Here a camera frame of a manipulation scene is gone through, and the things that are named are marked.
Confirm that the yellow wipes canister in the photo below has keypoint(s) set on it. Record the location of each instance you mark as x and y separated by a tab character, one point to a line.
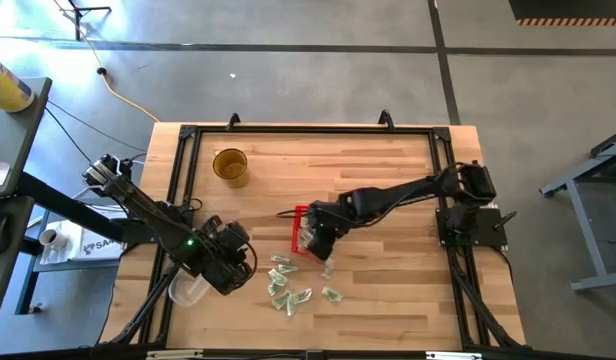
5	85

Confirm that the white printed box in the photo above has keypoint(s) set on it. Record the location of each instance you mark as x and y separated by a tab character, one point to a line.
98	247

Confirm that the grey metal shelf frame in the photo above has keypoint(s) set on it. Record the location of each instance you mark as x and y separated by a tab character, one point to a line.
25	285

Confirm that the grey metal cart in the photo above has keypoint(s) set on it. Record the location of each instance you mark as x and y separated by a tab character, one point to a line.
585	230

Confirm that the clear plastic container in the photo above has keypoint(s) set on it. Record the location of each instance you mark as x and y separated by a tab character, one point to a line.
185	295

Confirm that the black orange striped mat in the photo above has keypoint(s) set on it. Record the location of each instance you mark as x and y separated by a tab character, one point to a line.
568	9

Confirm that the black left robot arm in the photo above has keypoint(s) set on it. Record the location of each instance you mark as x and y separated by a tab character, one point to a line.
148	210

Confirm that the black diagonal desk beam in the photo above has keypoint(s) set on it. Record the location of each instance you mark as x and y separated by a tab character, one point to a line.
68	207

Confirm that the red plastic mesh basket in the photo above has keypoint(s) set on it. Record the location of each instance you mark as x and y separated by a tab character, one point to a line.
294	230

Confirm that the grey desk top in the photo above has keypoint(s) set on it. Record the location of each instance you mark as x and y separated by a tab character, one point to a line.
23	130

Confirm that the black tripod stand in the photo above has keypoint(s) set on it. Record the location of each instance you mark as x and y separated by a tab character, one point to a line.
90	8

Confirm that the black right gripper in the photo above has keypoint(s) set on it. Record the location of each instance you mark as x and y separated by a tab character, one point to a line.
333	220

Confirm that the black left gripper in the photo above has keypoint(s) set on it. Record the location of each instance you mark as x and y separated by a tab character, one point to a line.
233	272

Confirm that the green white sweetener packet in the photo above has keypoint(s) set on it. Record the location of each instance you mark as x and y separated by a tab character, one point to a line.
328	271
291	306
332	294
277	277
271	289
303	241
303	226
288	269
281	300
303	296
280	259

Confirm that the silver frame bracket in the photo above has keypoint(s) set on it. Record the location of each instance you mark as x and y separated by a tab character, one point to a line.
453	355
173	354

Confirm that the black aluminium table frame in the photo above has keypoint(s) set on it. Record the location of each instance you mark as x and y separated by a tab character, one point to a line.
313	130

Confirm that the dark grey desk surface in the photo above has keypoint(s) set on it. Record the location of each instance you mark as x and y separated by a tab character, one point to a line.
10	280

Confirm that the black frame hook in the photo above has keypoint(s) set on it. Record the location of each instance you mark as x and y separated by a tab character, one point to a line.
233	120
386	119

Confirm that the white cup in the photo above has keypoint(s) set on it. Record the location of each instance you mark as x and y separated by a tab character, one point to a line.
53	239

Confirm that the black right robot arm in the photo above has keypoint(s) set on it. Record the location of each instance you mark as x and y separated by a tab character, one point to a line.
403	192

